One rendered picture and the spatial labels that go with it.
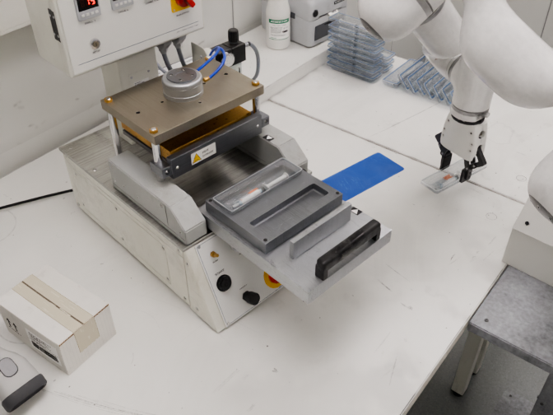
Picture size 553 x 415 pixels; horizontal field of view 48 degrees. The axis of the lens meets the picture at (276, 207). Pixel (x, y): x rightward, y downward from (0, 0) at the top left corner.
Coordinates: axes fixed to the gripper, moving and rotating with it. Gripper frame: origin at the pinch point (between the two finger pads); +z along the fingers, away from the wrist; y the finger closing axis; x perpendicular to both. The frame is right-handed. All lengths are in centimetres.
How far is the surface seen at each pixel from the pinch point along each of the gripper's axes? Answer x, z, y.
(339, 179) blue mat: 19.8, 6.9, 19.9
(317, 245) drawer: 55, -15, -13
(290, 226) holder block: 58, -18, -8
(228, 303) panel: 67, 2, -2
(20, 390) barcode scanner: 107, 2, 2
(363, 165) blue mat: 10.7, 6.9, 20.8
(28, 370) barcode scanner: 105, 1, 5
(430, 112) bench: -23.8, 7.0, 28.9
